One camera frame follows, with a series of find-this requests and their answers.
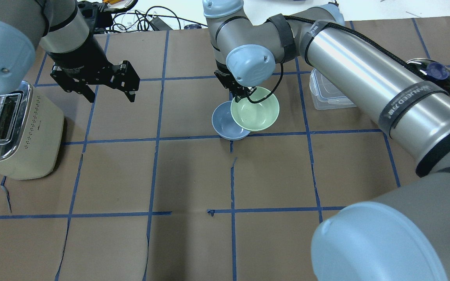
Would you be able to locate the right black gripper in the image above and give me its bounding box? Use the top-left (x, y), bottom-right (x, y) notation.
top-left (214, 69), bottom-right (257, 103)

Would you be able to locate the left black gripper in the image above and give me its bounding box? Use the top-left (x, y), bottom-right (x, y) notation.
top-left (50, 37), bottom-right (140, 103)

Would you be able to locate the green bowl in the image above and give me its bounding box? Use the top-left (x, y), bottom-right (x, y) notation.
top-left (230, 87), bottom-right (280, 132)

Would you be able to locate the blue bowl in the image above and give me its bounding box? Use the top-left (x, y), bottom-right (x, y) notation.
top-left (211, 101), bottom-right (250, 141)

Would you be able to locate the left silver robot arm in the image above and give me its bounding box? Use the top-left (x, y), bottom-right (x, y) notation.
top-left (0, 0), bottom-right (140, 103)

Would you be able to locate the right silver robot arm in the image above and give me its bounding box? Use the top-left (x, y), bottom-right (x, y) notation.
top-left (202, 0), bottom-right (450, 281)

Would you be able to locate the clear plastic food container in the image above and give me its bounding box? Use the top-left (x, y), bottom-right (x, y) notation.
top-left (309, 69), bottom-right (356, 110)

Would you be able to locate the cream steel toaster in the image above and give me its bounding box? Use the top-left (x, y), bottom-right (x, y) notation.
top-left (0, 81), bottom-right (65, 180)

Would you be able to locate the dark blue saucepan with lid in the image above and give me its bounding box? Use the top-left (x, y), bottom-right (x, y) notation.
top-left (406, 58), bottom-right (450, 97)

